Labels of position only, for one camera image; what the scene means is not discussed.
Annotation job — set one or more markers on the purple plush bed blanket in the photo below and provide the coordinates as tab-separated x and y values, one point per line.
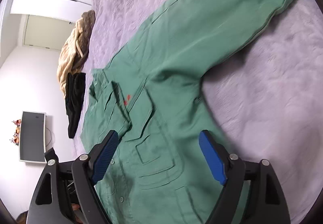
266	98

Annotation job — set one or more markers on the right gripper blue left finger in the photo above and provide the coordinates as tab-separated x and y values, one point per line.
87	171

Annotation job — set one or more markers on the black garment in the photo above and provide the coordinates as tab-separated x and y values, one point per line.
75	91

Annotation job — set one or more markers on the green jacket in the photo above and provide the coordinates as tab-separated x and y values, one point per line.
149	93

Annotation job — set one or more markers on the beige brown knit sweater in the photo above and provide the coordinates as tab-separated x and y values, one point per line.
75	50

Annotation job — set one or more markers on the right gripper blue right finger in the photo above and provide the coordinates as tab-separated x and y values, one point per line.
229	172

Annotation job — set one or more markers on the white framed wall screen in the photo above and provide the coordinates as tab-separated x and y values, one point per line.
32	137

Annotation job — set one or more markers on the red flower decoration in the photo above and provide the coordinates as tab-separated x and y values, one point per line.
15	139

